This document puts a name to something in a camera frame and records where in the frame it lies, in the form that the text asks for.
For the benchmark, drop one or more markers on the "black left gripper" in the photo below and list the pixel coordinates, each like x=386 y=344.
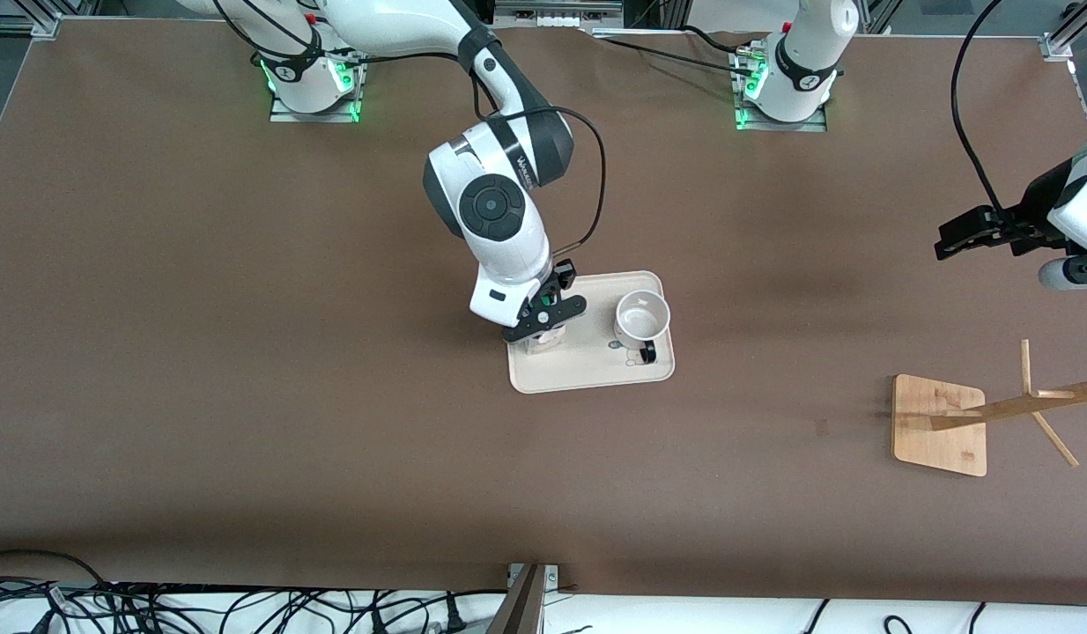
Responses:
x=1033 y=208

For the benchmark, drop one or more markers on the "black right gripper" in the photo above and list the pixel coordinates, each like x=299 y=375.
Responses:
x=560 y=281

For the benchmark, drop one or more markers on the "blue milk carton green cap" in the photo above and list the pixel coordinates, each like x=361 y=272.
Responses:
x=548 y=340

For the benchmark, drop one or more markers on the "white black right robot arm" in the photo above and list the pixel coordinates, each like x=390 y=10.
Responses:
x=499 y=220

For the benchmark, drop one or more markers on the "wooden cup rack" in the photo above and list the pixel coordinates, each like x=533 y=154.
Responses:
x=940 y=427

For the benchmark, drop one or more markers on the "beige rabbit print tray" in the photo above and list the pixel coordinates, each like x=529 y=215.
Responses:
x=587 y=370

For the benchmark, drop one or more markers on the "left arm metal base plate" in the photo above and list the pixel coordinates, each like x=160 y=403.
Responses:
x=777 y=126

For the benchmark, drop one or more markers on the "aluminium frame profile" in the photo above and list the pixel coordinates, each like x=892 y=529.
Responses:
x=1068 y=31
x=19 y=25

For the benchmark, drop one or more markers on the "silver aluminium frame block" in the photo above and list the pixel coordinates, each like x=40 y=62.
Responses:
x=557 y=11

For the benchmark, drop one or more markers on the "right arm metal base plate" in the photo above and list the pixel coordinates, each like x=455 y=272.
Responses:
x=314 y=114

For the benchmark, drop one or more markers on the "metal table edge bracket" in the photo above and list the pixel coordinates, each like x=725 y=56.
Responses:
x=550 y=574

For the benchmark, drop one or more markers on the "grey slanted post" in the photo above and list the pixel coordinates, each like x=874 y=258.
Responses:
x=519 y=608

